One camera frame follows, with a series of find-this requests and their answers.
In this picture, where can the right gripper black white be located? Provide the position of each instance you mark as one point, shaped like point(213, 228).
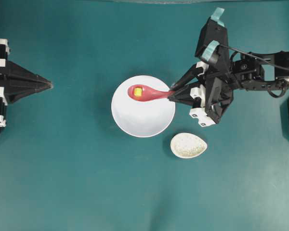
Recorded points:
point(211, 95)

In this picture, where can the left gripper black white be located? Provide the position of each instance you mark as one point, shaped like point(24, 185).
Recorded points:
point(12, 91)

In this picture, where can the pink ceramic spoon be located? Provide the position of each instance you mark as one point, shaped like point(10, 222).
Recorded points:
point(148, 94)

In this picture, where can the yellow hexagonal prism block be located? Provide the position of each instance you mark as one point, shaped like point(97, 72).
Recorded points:
point(138, 92)

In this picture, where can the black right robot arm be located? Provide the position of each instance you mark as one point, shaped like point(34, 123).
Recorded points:
point(261, 72)

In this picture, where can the white round bowl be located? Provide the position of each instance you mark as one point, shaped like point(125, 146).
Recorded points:
point(142, 119)

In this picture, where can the speckled white spoon rest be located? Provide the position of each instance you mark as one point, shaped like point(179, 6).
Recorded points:
point(186, 145)

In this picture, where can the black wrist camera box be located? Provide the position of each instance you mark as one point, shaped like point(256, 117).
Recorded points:
point(213, 41)

